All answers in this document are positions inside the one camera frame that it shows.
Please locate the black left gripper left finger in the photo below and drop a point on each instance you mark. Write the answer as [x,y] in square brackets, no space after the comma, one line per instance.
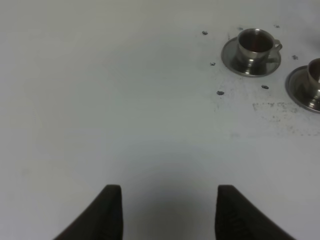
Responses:
[101,220]

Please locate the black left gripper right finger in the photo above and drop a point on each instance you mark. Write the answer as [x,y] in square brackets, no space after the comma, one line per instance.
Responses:
[236,218]

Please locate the near stainless steel saucer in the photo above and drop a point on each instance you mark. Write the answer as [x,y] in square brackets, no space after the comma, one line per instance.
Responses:
[303,89]

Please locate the stainless steel saucer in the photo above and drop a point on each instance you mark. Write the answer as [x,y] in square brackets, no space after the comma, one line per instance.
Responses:
[303,89]
[248,67]

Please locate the far stainless steel saucer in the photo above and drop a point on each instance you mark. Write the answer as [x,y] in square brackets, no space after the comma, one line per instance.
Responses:
[248,67]

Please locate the near stainless steel teacup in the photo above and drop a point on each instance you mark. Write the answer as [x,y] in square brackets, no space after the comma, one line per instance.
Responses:
[313,78]

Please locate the stainless steel teacup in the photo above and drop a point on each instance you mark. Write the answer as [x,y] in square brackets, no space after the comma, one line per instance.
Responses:
[254,46]
[313,78]

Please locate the far stainless steel teacup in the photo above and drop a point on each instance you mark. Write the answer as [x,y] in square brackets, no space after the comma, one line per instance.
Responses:
[254,46]

